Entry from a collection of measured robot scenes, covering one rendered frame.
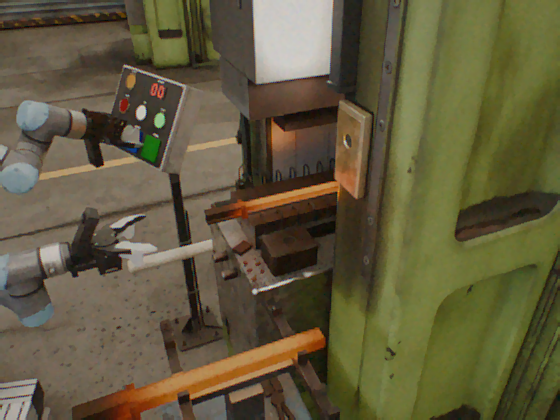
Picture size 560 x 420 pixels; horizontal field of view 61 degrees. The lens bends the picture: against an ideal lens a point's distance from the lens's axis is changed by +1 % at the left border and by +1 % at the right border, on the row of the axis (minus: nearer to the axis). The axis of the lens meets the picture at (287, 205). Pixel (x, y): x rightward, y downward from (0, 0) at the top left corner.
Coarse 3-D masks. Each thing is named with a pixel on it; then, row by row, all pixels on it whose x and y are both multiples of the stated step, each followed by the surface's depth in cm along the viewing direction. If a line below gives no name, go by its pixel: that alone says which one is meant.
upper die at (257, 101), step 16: (224, 64) 110; (224, 80) 113; (240, 80) 102; (288, 80) 101; (304, 80) 103; (320, 80) 105; (240, 96) 104; (256, 96) 100; (272, 96) 102; (288, 96) 103; (304, 96) 105; (320, 96) 107; (336, 96) 108; (256, 112) 102; (272, 112) 104; (288, 112) 105
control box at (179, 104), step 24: (144, 72) 156; (120, 96) 162; (144, 96) 155; (168, 96) 148; (192, 96) 147; (144, 120) 154; (168, 120) 147; (192, 120) 150; (168, 144) 147; (168, 168) 150
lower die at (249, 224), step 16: (304, 176) 141; (320, 176) 141; (240, 192) 133; (256, 192) 131; (272, 192) 131; (336, 192) 130; (272, 208) 123; (288, 208) 124; (304, 208) 124; (320, 208) 124; (336, 208) 126; (240, 224) 131; (256, 224) 118; (272, 224) 120; (288, 224) 122; (256, 240) 120
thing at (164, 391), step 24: (312, 336) 85; (240, 360) 81; (264, 360) 81; (168, 384) 77; (192, 384) 77; (216, 384) 79; (72, 408) 72; (96, 408) 72; (120, 408) 74; (144, 408) 75
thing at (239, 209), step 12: (288, 192) 128; (300, 192) 128; (312, 192) 128; (324, 192) 129; (228, 204) 122; (240, 204) 121; (252, 204) 123; (264, 204) 123; (216, 216) 120; (228, 216) 121; (240, 216) 122
